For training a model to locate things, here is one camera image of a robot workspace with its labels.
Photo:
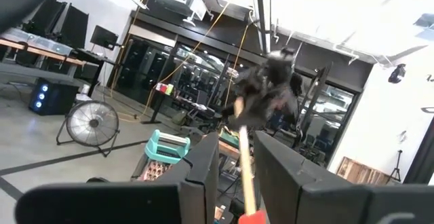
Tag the black monitor on arm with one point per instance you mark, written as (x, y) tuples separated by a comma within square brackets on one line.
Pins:
[(103, 37)]

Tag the black computer tower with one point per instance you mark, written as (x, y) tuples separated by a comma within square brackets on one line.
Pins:
[(54, 96)]

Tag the black tripod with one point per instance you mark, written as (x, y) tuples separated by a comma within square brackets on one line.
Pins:
[(396, 169)]

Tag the teal and steel box grater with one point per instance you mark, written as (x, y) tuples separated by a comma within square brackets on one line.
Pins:
[(166, 149)]

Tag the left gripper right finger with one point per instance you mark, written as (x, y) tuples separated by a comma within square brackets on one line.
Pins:
[(291, 190)]

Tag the red and green boxes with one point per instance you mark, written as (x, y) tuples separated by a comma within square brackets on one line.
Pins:
[(164, 89)]

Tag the black wall-mounted device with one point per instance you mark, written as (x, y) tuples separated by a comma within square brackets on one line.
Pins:
[(397, 74)]

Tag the wooden pallet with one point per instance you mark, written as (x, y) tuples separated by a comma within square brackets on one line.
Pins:
[(366, 173)]

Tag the black acoustic panel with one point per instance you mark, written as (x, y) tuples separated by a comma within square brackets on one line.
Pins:
[(74, 27), (44, 17)]

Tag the wooden top workbench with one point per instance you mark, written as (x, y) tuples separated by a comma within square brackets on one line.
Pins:
[(51, 52)]

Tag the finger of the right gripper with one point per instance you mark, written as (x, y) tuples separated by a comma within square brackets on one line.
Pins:
[(249, 90), (251, 118)]

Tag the black vertical rig post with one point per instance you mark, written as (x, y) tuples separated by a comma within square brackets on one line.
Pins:
[(261, 13)]

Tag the black floor fan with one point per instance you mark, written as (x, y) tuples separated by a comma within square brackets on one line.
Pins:
[(91, 124)]

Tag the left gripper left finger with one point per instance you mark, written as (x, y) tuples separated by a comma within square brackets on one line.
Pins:
[(200, 183)]

